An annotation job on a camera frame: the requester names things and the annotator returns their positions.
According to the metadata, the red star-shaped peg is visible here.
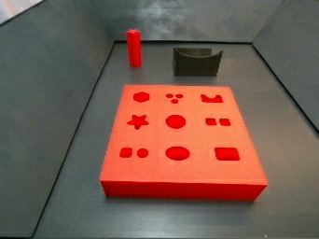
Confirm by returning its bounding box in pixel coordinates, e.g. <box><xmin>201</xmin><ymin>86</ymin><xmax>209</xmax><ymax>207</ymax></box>
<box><xmin>125</xmin><ymin>29</ymin><xmax>141</xmax><ymax>67</ymax></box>

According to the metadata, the dark grey curved holder block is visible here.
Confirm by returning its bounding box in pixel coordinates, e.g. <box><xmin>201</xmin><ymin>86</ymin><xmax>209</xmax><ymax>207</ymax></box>
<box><xmin>173</xmin><ymin>48</ymin><xmax>223</xmax><ymax>77</ymax></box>

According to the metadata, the red shape-sorting board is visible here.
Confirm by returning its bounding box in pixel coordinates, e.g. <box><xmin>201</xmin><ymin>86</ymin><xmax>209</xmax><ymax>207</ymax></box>
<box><xmin>100</xmin><ymin>85</ymin><xmax>268</xmax><ymax>201</ymax></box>

